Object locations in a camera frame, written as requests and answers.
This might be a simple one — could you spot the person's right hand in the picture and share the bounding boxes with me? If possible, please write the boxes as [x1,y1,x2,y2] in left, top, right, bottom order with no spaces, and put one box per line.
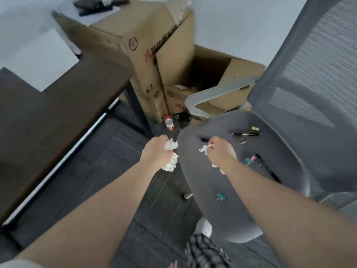
[206,137,238,173]

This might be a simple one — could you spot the person's left hand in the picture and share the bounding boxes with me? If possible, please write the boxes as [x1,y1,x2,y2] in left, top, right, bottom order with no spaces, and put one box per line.
[140,135,175,168]

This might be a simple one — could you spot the white paper ball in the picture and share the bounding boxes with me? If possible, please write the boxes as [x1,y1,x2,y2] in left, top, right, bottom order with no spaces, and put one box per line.
[162,138,179,172]

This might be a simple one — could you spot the person's right forearm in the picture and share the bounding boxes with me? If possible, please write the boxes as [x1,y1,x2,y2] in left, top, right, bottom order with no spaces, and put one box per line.
[224,159,357,268]

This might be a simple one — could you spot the person's left forearm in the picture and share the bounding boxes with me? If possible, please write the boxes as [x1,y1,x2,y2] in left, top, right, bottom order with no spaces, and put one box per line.
[11,160,162,268]

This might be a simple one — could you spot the black pen with clip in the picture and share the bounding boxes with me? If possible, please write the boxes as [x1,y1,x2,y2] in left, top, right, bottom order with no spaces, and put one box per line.
[255,154,282,184]

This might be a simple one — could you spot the grey office chair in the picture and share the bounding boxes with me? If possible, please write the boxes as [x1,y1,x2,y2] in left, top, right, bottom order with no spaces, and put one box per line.
[177,0,357,244]

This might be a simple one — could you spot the open low cardboard box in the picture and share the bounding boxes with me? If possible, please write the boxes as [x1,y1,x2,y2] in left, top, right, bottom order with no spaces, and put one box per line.
[163,44,267,123]

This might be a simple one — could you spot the person's white sock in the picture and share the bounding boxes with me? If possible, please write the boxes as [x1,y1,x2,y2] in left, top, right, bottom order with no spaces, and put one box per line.
[196,217,213,238]

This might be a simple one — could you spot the tall cardboard box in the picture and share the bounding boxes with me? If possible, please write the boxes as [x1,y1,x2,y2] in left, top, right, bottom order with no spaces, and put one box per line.
[52,0,196,123]

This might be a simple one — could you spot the person's plaid trouser leg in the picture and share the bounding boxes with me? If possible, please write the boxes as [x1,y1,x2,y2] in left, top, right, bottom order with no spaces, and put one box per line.
[185,233,232,268]

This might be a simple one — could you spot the dark brown wooden desk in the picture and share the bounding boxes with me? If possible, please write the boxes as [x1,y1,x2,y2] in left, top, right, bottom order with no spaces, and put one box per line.
[0,51,157,229]

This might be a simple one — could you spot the white paper sheet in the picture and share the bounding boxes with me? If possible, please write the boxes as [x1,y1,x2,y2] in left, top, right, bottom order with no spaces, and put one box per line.
[0,28,81,92]

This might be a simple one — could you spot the white papers on box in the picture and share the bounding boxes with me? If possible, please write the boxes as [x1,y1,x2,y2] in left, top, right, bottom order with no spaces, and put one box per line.
[57,0,121,28]

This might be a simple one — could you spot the black stapler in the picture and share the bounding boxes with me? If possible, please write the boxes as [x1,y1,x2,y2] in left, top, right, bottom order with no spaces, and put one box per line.
[73,0,113,16]

